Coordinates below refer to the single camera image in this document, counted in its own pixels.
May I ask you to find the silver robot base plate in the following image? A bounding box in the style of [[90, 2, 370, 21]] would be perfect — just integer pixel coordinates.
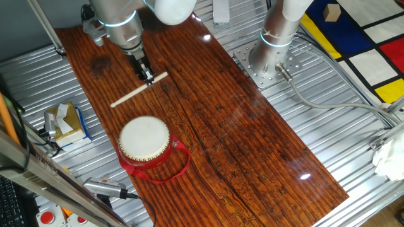
[[233, 39, 303, 89]]

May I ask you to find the brown wooden board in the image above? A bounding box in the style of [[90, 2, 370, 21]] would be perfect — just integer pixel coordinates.
[[55, 8, 350, 227]]

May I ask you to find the black keyboard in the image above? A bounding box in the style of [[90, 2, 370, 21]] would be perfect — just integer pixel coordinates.
[[0, 176, 28, 227]]

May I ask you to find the gold tissue box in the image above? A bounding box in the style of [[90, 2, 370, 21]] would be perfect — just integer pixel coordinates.
[[44, 101, 92, 152]]

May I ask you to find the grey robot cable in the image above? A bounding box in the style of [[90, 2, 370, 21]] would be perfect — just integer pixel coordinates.
[[275, 62, 401, 125]]

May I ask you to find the orange pole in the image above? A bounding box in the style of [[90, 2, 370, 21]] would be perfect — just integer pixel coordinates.
[[0, 93, 21, 146]]

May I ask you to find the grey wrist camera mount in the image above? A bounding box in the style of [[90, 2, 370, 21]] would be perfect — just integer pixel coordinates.
[[81, 3, 108, 47]]

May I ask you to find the white plastic device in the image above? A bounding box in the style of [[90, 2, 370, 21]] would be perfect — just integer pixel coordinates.
[[211, 0, 230, 26]]

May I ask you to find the small silver camera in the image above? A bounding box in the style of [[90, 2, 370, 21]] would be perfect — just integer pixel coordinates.
[[43, 110, 57, 138]]

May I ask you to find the red emergency stop button box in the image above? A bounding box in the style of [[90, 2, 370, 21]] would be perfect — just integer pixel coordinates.
[[35, 204, 68, 227], [64, 213, 95, 227]]

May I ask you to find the black hanging cable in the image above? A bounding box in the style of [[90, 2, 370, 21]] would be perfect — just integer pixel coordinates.
[[0, 75, 31, 173]]

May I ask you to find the small metal corner bracket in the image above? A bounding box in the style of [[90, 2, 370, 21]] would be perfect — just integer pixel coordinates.
[[369, 137, 386, 151]]

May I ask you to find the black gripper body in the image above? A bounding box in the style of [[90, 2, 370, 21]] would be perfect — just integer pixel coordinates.
[[129, 54, 150, 76]]

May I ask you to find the silver camera with cable plug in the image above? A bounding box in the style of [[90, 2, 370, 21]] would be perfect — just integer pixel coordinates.
[[82, 177, 129, 200]]

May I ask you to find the aluminium profile rail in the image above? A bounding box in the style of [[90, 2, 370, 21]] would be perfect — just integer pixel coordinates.
[[383, 94, 404, 114]]

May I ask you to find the thin metal pole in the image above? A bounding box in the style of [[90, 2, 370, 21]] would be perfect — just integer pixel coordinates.
[[27, 0, 67, 57]]

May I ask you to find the aluminium frame bar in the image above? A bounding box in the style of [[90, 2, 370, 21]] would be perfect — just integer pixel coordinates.
[[0, 125, 130, 227]]

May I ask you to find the red drum white head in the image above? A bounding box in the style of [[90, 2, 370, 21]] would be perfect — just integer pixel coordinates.
[[117, 115, 175, 171]]

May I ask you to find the white crumpled cloth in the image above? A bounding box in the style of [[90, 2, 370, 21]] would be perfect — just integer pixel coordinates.
[[372, 132, 404, 182]]

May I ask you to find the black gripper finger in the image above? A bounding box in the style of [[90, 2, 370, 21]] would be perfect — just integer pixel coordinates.
[[143, 64, 156, 85], [137, 73, 150, 88]]

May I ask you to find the black camera cable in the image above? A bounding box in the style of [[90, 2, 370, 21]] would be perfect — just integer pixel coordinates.
[[126, 192, 158, 227]]

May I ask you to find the pale wooden drumstick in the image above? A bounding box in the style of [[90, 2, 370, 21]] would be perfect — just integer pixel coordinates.
[[110, 71, 169, 108]]

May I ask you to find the small wooden cube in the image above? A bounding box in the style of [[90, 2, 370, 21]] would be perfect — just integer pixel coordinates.
[[323, 3, 342, 23]]

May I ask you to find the colourful Mondrian pattern cloth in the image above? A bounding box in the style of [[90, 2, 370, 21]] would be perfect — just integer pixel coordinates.
[[299, 0, 404, 105]]

